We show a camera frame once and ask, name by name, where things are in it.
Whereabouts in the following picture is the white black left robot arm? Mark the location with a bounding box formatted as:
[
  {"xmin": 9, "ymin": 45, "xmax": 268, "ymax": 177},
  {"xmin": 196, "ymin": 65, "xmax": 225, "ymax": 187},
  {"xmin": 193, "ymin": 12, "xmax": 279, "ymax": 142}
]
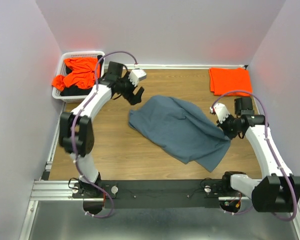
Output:
[{"xmin": 59, "ymin": 61, "xmax": 147, "ymax": 198}]

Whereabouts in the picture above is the folded orange t shirt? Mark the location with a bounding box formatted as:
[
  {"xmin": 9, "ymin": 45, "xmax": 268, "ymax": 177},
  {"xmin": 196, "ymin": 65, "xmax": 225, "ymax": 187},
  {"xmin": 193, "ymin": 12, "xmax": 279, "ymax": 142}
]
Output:
[{"xmin": 208, "ymin": 67, "xmax": 253, "ymax": 96}]

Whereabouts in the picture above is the blue grey t shirt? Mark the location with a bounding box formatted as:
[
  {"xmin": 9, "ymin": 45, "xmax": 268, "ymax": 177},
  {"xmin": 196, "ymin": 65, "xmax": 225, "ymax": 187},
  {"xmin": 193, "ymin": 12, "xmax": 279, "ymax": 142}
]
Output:
[{"xmin": 128, "ymin": 95, "xmax": 231, "ymax": 172}]

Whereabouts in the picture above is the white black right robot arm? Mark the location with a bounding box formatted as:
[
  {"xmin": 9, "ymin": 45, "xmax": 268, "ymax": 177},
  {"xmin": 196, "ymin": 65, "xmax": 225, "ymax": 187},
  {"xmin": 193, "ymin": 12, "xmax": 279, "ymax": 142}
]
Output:
[{"xmin": 210, "ymin": 97, "xmax": 300, "ymax": 216}]

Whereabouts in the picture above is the aluminium extrusion rail frame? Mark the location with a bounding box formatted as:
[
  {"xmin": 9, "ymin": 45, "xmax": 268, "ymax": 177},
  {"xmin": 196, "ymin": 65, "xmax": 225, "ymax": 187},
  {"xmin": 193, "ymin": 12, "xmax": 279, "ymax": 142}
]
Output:
[{"xmin": 19, "ymin": 64, "xmax": 300, "ymax": 240}]

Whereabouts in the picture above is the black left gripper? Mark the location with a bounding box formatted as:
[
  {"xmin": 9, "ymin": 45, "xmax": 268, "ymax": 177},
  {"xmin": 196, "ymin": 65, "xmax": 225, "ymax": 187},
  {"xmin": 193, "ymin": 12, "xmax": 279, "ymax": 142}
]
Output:
[{"xmin": 117, "ymin": 71, "xmax": 145, "ymax": 106}]

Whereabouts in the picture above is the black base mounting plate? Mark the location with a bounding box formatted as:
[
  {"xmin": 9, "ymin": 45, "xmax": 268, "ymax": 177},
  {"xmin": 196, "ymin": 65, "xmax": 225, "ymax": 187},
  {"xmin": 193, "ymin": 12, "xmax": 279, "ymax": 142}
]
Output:
[{"xmin": 68, "ymin": 177, "xmax": 252, "ymax": 218}]

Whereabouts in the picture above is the crumpled orange t shirt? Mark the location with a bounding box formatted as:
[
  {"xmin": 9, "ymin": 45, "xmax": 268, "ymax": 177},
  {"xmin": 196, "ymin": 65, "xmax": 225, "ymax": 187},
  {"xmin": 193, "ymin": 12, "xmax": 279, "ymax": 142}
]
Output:
[{"xmin": 52, "ymin": 57, "xmax": 100, "ymax": 92}]

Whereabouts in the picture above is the black t shirt in basket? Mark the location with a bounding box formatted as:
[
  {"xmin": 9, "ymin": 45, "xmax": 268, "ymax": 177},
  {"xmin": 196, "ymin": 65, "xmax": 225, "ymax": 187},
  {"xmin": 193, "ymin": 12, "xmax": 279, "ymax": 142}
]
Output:
[{"xmin": 60, "ymin": 55, "xmax": 103, "ymax": 97}]

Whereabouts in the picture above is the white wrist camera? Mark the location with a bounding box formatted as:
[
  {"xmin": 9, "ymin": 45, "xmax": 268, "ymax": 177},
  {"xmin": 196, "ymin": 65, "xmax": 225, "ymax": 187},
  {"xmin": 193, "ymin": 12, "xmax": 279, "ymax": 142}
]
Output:
[
  {"xmin": 128, "ymin": 68, "xmax": 147, "ymax": 87},
  {"xmin": 209, "ymin": 102, "xmax": 231, "ymax": 124}
]

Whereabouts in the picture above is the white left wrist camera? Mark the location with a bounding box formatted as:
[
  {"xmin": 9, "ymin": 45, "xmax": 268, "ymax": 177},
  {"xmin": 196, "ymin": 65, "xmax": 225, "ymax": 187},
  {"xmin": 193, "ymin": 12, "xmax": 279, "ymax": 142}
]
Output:
[{"xmin": 128, "ymin": 68, "xmax": 147, "ymax": 87}]

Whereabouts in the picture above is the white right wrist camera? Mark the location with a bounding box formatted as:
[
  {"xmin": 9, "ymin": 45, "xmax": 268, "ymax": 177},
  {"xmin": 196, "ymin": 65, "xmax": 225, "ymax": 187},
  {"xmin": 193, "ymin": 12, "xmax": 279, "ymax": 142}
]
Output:
[{"xmin": 209, "ymin": 102, "xmax": 231, "ymax": 124}]

